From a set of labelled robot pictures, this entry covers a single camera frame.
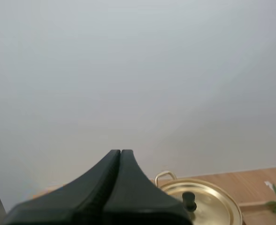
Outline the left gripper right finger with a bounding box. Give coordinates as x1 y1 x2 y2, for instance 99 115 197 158
100 149 193 225

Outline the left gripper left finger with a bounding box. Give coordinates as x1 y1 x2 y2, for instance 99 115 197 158
1 149 121 225

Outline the gold lid with black knob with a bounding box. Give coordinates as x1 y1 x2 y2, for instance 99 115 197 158
159 179 241 225

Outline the gold pot with two handles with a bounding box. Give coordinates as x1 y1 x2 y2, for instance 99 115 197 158
154 171 244 225

